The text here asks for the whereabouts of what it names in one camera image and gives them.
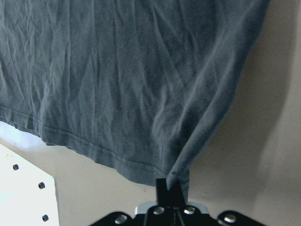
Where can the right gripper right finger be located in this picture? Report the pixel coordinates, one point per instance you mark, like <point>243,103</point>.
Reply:
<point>176,197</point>

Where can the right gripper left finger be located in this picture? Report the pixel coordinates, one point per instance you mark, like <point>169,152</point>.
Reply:
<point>162,192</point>

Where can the black t-shirt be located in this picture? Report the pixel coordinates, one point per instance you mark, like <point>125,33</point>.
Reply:
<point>140,86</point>

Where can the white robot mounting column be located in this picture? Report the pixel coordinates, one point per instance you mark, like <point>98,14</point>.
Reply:
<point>27,193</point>

